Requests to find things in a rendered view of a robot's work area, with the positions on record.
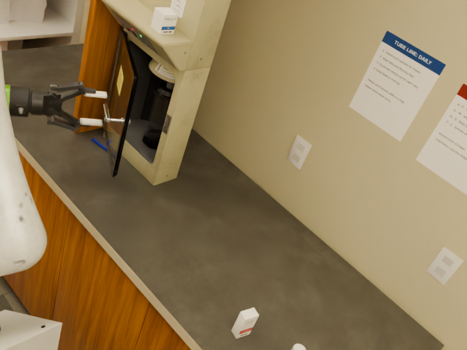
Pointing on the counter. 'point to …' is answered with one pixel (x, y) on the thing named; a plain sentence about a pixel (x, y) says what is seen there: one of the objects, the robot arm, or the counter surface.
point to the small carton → (164, 20)
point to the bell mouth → (161, 71)
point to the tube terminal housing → (181, 85)
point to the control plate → (135, 32)
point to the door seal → (128, 117)
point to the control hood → (180, 57)
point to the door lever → (110, 115)
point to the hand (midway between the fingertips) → (97, 108)
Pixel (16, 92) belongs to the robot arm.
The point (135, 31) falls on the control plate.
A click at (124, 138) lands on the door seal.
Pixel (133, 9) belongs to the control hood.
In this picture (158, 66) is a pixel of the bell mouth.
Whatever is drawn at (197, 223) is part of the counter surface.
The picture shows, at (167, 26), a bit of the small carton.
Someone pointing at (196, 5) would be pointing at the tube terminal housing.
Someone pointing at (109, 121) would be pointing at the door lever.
